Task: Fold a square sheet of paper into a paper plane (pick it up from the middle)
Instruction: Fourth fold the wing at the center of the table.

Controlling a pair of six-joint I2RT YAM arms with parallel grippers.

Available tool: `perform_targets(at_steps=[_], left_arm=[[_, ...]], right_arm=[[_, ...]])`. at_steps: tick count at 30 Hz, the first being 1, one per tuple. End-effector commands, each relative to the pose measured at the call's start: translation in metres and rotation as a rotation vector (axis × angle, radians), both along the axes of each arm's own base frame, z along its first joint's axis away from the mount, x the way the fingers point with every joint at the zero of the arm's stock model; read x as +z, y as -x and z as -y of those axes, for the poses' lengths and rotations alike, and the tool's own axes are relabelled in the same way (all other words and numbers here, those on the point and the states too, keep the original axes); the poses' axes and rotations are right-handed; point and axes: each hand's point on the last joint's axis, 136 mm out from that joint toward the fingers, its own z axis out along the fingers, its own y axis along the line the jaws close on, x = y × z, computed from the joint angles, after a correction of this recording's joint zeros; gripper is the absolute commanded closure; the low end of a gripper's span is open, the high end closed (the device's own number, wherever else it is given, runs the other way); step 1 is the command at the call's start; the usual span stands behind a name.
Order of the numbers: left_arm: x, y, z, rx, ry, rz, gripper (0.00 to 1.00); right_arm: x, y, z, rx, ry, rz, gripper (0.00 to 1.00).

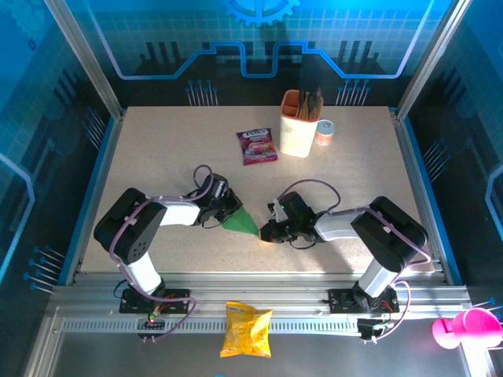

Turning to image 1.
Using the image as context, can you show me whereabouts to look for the green cloth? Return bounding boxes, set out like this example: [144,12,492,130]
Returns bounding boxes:
[222,206,260,236]

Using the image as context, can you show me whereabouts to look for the purple candy bag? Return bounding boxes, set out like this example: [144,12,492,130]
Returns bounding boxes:
[236,126,279,167]

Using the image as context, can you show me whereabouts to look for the cream holder with orange rim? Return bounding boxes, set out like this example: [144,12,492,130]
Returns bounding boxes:
[278,89,325,159]

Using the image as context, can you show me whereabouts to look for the yellow chips bag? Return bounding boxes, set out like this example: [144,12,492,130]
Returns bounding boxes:
[219,301,274,359]

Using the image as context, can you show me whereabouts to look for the small orange can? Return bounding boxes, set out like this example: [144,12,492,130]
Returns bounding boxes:
[314,119,336,148]

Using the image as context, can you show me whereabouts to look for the brown wooden sticks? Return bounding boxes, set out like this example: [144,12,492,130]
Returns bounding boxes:
[297,90,312,119]

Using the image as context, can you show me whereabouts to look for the small circuit board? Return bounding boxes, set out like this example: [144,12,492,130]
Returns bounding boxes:
[136,317,167,330]
[356,317,395,339]

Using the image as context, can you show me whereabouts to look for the pink plastic cup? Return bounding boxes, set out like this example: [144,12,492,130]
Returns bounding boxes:
[431,307,503,350]

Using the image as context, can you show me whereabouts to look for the long aluminium frame beam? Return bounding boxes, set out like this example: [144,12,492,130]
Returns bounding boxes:
[50,272,472,315]

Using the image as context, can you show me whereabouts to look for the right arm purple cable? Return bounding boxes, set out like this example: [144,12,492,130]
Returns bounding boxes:
[274,178,433,345]

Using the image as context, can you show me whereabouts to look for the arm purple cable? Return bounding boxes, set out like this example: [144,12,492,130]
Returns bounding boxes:
[108,164,215,343]
[274,178,433,345]

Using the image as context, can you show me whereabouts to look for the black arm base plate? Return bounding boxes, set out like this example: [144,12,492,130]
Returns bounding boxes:
[119,287,191,314]
[328,288,400,314]

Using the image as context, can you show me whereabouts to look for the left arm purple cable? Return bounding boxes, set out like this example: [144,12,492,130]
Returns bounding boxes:
[108,164,215,343]

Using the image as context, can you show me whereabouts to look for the slotted grey cable duct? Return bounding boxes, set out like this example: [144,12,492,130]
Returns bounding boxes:
[61,317,365,335]

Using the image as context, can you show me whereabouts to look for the aluminium side rail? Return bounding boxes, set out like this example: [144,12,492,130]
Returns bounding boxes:
[64,108,127,286]
[388,106,453,284]

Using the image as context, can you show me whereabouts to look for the thin black wire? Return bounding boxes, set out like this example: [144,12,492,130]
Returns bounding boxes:
[113,276,137,302]

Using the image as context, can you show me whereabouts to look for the dark utensil handle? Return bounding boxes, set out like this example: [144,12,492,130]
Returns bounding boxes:
[308,85,324,118]

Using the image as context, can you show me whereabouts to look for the aluminium frame post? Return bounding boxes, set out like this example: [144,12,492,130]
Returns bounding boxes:
[395,0,472,119]
[43,0,127,121]

